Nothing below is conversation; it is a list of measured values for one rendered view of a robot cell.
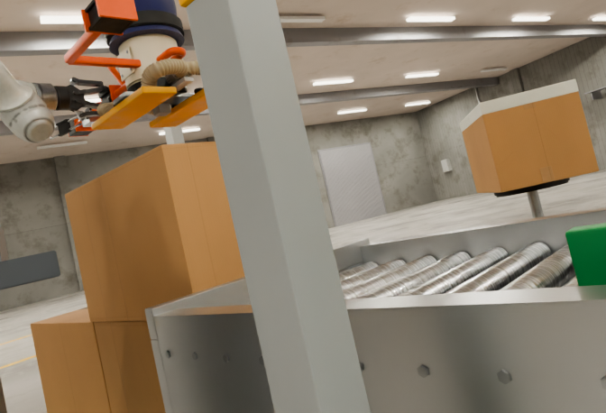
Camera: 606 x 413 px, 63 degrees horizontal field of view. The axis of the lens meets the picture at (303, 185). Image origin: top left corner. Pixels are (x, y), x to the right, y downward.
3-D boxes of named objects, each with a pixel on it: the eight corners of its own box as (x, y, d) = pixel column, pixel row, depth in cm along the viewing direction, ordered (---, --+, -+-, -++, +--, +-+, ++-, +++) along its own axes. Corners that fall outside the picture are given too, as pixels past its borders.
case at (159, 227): (318, 275, 138) (286, 136, 141) (198, 319, 110) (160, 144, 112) (199, 288, 180) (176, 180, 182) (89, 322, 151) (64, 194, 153)
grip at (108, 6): (138, 20, 108) (133, -2, 109) (99, 15, 102) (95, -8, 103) (122, 36, 114) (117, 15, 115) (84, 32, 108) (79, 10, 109)
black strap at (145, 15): (198, 28, 149) (196, 14, 149) (124, 18, 132) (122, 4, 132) (161, 57, 164) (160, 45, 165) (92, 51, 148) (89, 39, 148)
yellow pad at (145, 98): (178, 93, 132) (173, 75, 132) (142, 93, 125) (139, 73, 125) (123, 129, 156) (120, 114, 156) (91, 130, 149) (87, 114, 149)
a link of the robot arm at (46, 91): (31, 117, 151) (51, 116, 155) (41, 107, 144) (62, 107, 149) (25, 88, 151) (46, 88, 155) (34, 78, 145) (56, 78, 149)
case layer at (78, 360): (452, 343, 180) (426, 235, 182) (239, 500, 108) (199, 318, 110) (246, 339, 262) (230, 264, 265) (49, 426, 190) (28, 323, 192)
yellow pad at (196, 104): (234, 94, 146) (231, 78, 146) (206, 94, 138) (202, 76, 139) (176, 126, 169) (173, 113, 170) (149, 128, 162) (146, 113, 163)
